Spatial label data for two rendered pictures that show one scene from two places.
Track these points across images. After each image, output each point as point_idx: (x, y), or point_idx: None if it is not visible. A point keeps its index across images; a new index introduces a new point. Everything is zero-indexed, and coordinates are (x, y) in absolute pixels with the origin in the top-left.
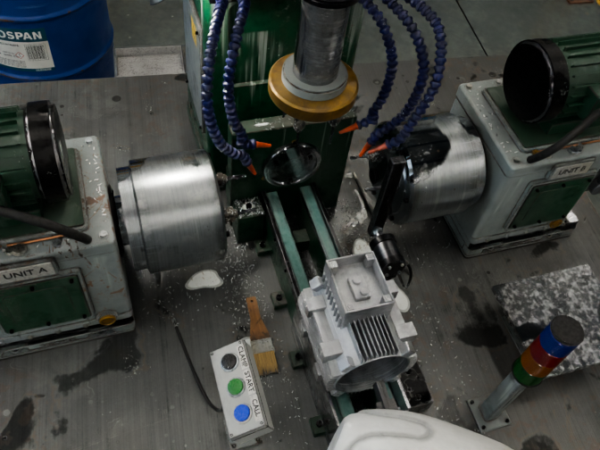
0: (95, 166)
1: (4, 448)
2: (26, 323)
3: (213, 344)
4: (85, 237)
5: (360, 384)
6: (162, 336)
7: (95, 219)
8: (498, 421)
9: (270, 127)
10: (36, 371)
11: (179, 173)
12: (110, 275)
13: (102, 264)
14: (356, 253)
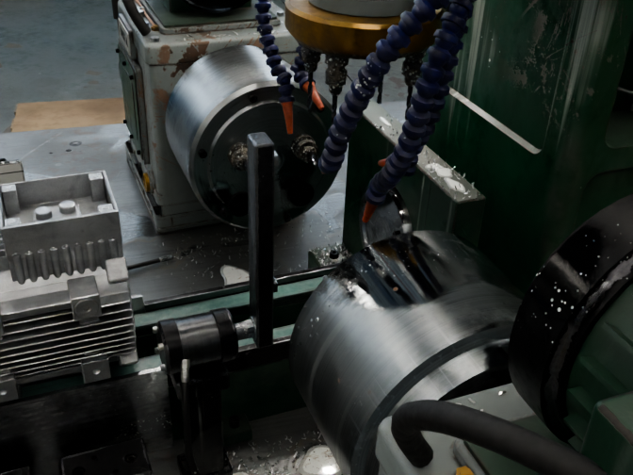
0: (257, 33)
1: (31, 179)
2: (127, 119)
3: (132, 294)
4: (129, 9)
5: None
6: (149, 254)
7: (178, 37)
8: None
9: (381, 127)
10: (112, 184)
11: (253, 65)
12: (150, 108)
13: (147, 82)
14: (316, 450)
